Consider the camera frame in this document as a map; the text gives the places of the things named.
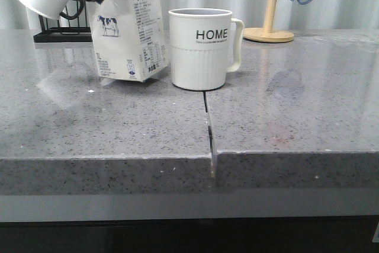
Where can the white milk carton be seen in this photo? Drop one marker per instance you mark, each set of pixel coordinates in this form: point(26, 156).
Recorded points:
point(128, 38)

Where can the white HOME mug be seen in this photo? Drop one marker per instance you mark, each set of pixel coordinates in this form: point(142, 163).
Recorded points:
point(206, 45)

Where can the left white hanging mug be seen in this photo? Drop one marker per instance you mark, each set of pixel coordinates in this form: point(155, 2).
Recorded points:
point(52, 9)

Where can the wooden mug tree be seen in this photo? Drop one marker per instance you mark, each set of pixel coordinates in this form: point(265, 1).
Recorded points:
point(267, 34)

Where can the black wire mug rack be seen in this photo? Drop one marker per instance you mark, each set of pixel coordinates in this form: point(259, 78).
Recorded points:
point(65, 30)

